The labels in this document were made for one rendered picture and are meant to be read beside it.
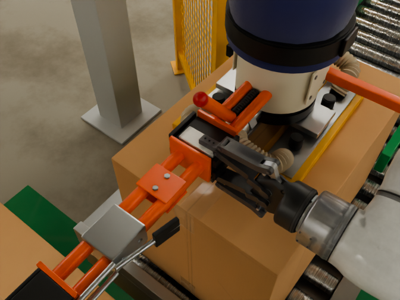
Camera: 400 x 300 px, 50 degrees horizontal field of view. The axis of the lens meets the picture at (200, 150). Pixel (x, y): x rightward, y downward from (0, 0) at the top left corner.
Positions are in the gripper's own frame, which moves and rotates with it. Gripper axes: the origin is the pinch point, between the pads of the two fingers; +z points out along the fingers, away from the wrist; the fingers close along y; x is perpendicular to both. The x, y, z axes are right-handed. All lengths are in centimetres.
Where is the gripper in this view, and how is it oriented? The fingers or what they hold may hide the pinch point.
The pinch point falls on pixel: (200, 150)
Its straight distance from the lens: 72.8
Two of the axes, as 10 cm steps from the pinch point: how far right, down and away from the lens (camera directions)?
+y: 0.0, 6.4, 7.7
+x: 6.1, -6.1, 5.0
